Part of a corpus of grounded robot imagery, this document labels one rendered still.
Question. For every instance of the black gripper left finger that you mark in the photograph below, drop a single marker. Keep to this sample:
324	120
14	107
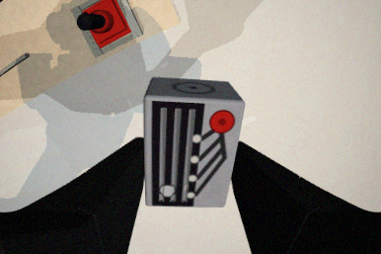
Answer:
93	214

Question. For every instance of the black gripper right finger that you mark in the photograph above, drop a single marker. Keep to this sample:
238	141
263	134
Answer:
285	214

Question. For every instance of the tan flat base plate with orange corner brackets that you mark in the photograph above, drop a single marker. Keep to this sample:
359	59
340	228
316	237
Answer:
41	44

